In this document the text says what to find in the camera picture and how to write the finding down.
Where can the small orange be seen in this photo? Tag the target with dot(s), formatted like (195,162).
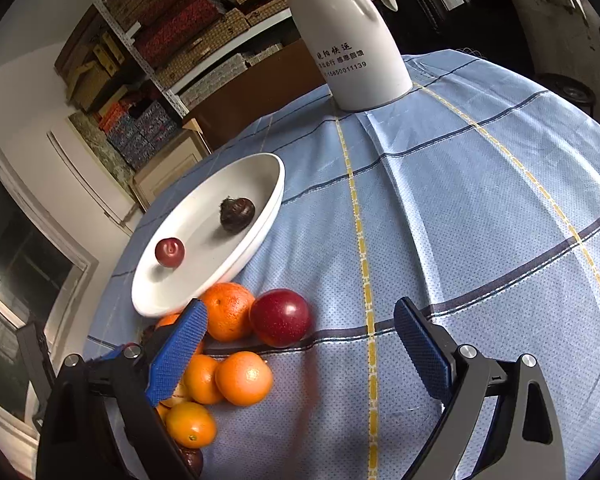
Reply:
(169,321)

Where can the small red plum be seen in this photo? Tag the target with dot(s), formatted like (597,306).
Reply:
(170,251)

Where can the large pale orange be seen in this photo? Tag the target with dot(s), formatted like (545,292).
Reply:
(174,399)

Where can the large brown cardboard box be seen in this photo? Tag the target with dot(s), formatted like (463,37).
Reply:
(250,95)

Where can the tan cardboard box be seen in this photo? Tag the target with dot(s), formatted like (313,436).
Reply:
(170,170)

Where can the white thermos jug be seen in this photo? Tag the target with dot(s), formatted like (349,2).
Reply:
(350,25)

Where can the window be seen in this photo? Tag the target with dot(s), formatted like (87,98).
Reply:
(20,240)

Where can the white metal shelf rack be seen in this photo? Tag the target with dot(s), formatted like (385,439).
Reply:
(130,42)

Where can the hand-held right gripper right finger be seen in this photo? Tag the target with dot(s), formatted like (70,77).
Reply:
(422,350)

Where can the dark purple passion fruit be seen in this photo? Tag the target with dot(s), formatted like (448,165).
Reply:
(192,461)

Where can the blue checked tablecloth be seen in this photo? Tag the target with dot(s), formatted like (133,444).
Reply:
(455,185)

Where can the large red plum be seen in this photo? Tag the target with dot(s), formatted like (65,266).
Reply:
(280,317)

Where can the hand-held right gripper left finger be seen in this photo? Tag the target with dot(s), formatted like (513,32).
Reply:
(177,355)

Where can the dark brown water chestnut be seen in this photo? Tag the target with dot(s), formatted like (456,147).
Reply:
(148,333)
(236,214)

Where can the green patterned board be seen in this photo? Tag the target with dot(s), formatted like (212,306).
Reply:
(100,155)

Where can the white oval bowl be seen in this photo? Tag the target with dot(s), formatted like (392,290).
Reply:
(205,220)

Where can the stack of patterned boxes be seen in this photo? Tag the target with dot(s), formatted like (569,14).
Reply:
(180,35)

